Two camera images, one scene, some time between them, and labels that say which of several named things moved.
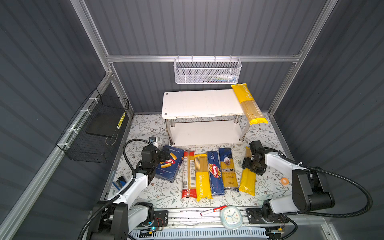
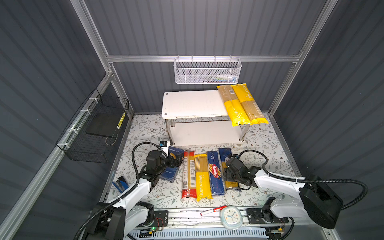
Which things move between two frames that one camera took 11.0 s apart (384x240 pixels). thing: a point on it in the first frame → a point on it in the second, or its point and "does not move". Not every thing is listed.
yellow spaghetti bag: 247,184 → 234,108
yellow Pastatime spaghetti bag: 203,187 does not move
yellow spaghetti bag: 248,104 does not move
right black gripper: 246,164 → 227,174
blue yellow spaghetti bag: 229,178 does not move
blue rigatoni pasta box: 167,170 does not move
